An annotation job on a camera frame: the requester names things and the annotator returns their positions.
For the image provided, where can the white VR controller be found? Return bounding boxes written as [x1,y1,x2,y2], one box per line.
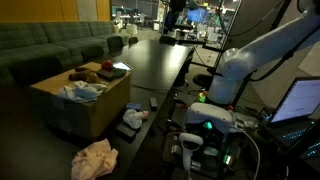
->
[178,132,205,174]

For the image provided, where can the small yellow green item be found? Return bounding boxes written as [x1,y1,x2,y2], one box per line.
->
[197,91,208,104]

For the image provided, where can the red turnip plushie green leaves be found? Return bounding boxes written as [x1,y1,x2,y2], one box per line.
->
[100,59,128,80]

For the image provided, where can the white bluish crumpled cloth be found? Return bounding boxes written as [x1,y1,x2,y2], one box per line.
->
[55,80,110,104]

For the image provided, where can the flat black block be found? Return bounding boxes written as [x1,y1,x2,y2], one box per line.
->
[115,123,137,140]

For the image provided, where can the open laptop bright screen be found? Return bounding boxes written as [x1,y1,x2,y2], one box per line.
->
[264,76,320,160]

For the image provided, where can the black electronics box green light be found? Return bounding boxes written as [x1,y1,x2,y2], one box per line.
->
[162,131,258,179]

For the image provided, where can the large cardboard box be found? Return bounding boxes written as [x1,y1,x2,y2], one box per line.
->
[29,61,132,139]

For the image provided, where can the thin black table cable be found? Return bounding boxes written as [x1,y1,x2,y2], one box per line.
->
[130,83,169,92]

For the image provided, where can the blue lit background monitor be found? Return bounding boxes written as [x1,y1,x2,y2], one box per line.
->
[185,7,210,24]

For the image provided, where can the brown plush toy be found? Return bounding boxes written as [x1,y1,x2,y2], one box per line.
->
[68,66,102,85]

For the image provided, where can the tablet with lit screen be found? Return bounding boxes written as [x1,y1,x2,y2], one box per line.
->
[112,60,134,72]

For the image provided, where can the white crumpled cloth pink patch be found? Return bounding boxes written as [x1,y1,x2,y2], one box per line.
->
[122,108,150,130]

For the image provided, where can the white lamp shade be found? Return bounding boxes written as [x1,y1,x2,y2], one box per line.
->
[125,23,139,37]

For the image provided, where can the green plaid sofa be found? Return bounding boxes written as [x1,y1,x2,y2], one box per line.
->
[0,20,132,88]

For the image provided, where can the white VR headset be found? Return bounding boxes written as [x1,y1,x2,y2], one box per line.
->
[184,102,238,135]

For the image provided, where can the white cable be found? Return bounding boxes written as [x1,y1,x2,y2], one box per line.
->
[238,130,262,180]

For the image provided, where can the black office stool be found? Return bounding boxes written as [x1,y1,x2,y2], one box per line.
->
[192,73,215,90]

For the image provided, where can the blue knitted cloth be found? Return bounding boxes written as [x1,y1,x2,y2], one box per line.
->
[125,102,143,112]

